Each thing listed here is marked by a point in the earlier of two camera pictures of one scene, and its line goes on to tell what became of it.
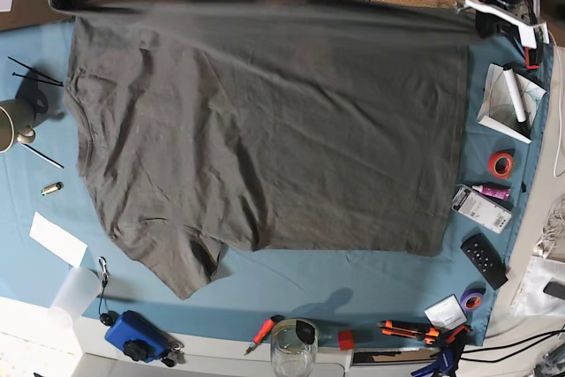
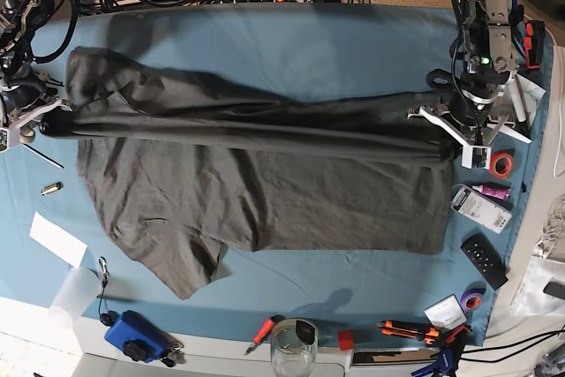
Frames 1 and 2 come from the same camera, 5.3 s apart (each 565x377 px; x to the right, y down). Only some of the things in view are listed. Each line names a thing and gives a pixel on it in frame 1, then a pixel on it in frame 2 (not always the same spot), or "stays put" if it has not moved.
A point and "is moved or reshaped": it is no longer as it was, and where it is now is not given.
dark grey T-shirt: [272, 122] is moved or reshaped
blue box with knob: [138, 337] stays put
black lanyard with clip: [106, 316] stays put
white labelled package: [480, 208] stays put
